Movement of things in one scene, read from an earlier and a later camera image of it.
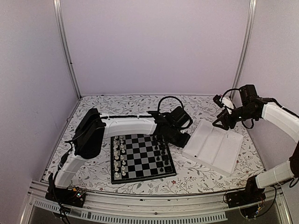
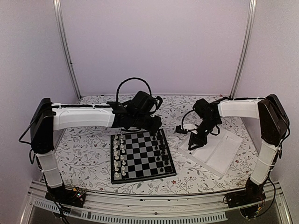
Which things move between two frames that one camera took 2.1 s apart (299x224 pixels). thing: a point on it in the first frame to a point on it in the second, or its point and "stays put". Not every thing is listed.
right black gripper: (225, 118) to (194, 139)
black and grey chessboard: (138, 157) stays put
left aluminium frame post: (59, 12) stays put
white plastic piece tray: (214, 146) stays put
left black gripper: (182, 143) to (155, 126)
